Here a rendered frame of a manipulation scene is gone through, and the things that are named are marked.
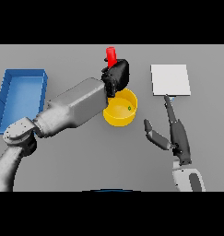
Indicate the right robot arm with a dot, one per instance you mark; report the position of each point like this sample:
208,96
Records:
187,179

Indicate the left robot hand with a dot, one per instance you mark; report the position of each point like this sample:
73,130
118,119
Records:
118,75

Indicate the yellow bowl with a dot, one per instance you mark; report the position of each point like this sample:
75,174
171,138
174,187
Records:
121,112

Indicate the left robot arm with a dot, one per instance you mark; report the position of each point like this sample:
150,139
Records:
73,106

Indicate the blue tray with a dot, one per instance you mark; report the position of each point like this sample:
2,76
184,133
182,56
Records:
19,98

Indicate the green nut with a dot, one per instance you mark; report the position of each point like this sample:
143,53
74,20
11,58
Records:
129,108

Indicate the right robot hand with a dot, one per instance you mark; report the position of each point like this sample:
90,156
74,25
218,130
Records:
179,138

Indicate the pale square scale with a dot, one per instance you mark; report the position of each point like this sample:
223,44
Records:
170,80

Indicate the red beaker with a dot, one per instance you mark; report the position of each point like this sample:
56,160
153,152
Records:
111,56

